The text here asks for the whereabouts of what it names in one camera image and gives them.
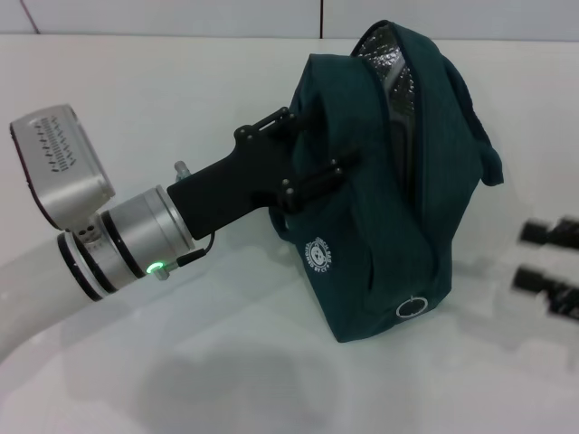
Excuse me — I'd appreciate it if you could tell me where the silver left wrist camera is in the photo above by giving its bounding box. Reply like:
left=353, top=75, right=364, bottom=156
left=8, top=104, right=116, bottom=232

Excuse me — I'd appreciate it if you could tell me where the dark teal fabric lunch bag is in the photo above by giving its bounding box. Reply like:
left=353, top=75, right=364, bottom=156
left=270, top=19, right=506, bottom=346

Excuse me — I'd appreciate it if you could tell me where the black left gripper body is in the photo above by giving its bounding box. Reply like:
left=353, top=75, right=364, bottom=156
left=166, top=126, right=300, bottom=241

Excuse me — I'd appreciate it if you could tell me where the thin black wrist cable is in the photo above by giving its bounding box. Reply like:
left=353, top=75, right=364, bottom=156
left=176, top=231, right=216, bottom=269

